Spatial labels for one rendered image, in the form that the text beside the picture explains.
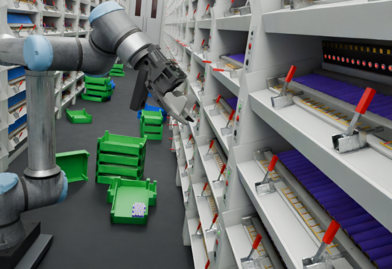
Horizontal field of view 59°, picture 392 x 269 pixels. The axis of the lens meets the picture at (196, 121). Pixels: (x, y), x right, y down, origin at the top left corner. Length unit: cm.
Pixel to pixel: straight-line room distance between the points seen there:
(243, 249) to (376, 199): 57
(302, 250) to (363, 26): 36
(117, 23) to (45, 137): 80
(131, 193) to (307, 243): 167
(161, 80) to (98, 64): 21
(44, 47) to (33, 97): 63
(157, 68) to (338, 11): 46
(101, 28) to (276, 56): 45
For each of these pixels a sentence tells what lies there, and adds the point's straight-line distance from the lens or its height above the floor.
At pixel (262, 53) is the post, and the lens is 91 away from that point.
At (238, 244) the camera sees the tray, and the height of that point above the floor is 56.
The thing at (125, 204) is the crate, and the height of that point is 5.
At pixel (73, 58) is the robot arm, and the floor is 98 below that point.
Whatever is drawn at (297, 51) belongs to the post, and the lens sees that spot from 94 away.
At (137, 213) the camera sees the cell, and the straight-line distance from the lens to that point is 202.
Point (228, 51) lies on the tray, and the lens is 160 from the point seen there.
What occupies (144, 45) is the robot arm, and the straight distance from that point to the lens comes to 89.
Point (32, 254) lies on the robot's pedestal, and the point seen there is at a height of 6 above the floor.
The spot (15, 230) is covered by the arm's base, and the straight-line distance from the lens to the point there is 169.
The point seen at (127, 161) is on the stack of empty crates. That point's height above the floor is 19.
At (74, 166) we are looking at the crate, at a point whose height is 9.
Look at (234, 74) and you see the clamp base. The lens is 115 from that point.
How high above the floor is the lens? 109
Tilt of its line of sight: 15 degrees down
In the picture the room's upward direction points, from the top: 8 degrees clockwise
